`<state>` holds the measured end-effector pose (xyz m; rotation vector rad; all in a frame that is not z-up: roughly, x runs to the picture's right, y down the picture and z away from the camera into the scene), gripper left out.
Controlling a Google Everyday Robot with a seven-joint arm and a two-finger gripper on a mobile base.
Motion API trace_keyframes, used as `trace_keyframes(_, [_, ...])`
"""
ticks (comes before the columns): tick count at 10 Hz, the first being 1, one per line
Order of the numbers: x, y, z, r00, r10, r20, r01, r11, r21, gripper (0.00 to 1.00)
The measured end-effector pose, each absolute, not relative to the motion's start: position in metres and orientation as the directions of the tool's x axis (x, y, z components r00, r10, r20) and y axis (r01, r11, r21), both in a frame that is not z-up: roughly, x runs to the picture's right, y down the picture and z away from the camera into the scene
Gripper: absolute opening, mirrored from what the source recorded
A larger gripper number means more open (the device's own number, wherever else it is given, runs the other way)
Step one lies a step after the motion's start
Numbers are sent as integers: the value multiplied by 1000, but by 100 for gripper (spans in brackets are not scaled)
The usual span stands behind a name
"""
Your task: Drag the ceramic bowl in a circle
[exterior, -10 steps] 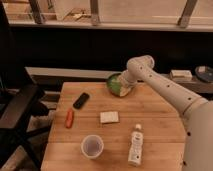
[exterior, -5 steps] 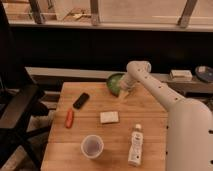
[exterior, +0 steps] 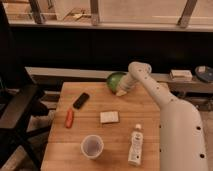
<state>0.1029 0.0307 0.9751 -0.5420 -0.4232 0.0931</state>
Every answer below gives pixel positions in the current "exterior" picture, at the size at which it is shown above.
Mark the green ceramic bowl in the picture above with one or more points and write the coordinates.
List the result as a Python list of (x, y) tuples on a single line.
[(113, 80)]

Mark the white rectangular sponge block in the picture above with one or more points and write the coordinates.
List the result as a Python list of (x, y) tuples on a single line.
[(109, 117)]

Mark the black rectangular remote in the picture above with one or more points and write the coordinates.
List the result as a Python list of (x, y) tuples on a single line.
[(81, 100)]

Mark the white squeeze bottle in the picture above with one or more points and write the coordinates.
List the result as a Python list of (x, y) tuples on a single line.
[(135, 151)]

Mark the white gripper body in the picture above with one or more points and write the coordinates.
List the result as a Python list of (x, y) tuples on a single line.
[(125, 84)]

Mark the clear plastic cup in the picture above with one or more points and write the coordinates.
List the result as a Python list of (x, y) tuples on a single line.
[(92, 146)]

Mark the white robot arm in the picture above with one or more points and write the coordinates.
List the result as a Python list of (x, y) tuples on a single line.
[(182, 143)]

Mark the dark round device on shelf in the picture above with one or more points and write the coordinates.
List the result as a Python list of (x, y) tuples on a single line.
[(204, 73)]

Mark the black chair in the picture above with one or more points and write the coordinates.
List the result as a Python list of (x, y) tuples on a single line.
[(16, 115)]

